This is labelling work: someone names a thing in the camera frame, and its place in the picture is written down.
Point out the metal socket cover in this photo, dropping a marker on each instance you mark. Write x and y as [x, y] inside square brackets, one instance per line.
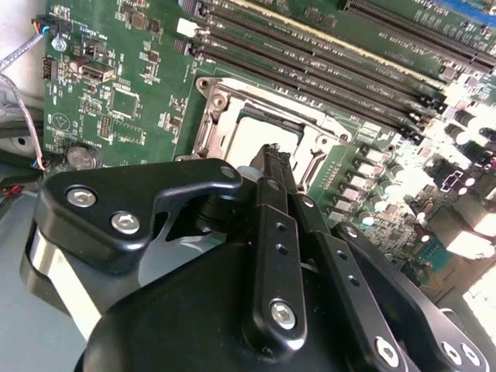
[223, 131]

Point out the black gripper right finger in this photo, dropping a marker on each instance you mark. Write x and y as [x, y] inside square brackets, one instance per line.
[341, 267]

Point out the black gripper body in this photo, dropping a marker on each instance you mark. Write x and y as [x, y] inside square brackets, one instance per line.
[174, 317]

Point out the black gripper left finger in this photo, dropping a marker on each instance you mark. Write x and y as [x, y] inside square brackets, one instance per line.
[116, 232]

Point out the silver green cpu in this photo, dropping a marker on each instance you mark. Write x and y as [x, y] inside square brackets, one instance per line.
[255, 135]

